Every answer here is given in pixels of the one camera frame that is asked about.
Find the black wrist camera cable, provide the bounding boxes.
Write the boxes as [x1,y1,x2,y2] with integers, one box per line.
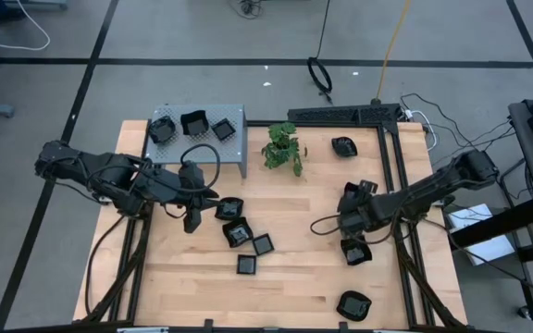
[309,212,349,238]
[180,142,222,193]

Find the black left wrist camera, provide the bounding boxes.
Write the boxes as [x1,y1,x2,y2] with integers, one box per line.
[178,158,206,190]

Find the small square black mini plate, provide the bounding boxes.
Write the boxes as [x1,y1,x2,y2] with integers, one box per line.
[251,232,276,257]
[210,117,238,142]
[236,253,258,276]

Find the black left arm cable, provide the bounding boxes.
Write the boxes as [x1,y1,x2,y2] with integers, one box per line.
[83,213,127,319]

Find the black desk crossbar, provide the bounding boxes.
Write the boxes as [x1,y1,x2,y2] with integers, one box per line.
[451,197,533,250]

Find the black coiled hanging cable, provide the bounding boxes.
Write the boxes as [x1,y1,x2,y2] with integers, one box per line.
[306,0,335,105]

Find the white floor cable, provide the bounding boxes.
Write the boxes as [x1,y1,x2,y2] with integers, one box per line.
[0,0,52,52]

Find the grey metal floor bar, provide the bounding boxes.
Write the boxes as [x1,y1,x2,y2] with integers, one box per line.
[5,0,68,11]

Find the yellow hanging cable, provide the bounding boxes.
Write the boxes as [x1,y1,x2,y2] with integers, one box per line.
[375,0,412,105]

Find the white power cable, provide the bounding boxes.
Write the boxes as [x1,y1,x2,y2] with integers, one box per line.
[403,108,438,153]

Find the tangled black cable bundle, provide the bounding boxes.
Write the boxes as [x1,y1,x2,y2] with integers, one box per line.
[227,0,265,20]

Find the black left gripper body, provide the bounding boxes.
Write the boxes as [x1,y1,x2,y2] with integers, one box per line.
[172,183,208,235]

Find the black perforated box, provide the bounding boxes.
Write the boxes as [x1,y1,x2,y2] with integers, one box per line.
[287,103,403,127]

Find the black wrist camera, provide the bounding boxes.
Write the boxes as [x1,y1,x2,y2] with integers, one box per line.
[338,198,369,235]
[178,158,206,190]

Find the grey perforated metal shelf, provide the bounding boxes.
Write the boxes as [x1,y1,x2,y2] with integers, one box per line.
[143,104,249,180]

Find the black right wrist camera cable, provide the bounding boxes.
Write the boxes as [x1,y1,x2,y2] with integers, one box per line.
[309,212,349,238]

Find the white paper sheet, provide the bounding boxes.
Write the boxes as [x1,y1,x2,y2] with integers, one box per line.
[446,203,516,267]

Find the black left wrist camera cable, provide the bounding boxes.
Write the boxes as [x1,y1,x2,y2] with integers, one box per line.
[180,142,222,193]

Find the black floor cables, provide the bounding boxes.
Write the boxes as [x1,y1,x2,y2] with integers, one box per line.
[399,92,527,186]

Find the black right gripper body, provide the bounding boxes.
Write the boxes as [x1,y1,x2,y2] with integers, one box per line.
[359,179,390,232]

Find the green potted plant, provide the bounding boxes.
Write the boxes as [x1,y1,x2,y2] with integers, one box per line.
[260,121,308,179]

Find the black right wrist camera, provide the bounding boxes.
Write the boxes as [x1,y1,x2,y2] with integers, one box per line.
[338,198,369,235]

